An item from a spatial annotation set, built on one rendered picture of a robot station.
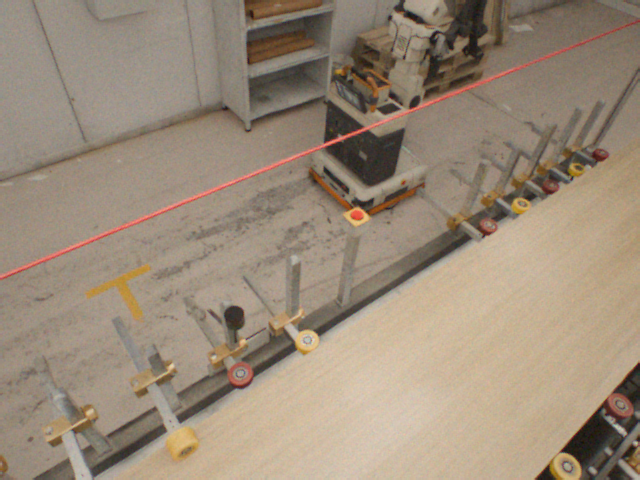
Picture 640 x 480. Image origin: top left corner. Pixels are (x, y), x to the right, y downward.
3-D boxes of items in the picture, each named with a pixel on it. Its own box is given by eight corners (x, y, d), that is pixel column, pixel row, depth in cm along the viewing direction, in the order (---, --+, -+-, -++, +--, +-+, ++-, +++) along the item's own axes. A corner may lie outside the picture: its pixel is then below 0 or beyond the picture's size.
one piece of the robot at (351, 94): (371, 124, 278) (364, 98, 259) (336, 98, 296) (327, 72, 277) (384, 113, 279) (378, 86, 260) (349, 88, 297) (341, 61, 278)
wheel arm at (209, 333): (182, 302, 173) (180, 296, 169) (190, 298, 174) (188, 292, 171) (240, 392, 150) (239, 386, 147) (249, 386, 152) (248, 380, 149)
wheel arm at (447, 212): (414, 194, 230) (416, 187, 227) (419, 191, 231) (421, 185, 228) (481, 247, 207) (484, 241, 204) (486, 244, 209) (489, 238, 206)
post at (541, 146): (510, 197, 248) (547, 122, 213) (514, 195, 250) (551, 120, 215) (516, 201, 247) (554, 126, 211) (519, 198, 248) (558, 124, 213)
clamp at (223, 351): (207, 359, 158) (206, 352, 154) (241, 340, 164) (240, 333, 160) (215, 372, 155) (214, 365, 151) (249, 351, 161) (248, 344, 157)
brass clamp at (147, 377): (130, 385, 139) (126, 377, 136) (171, 362, 145) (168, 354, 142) (138, 400, 136) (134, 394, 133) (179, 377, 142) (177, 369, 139)
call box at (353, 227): (340, 229, 159) (342, 213, 154) (355, 221, 163) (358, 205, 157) (353, 241, 156) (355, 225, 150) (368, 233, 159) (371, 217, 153)
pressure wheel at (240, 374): (226, 385, 154) (223, 369, 146) (246, 372, 158) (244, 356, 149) (238, 403, 150) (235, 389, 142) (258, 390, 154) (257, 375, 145)
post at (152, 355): (171, 412, 164) (141, 347, 129) (180, 407, 166) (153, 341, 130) (176, 420, 162) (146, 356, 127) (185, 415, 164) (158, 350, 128)
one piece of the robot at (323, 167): (353, 201, 311) (354, 192, 305) (317, 169, 333) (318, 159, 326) (355, 200, 312) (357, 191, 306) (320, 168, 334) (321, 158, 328)
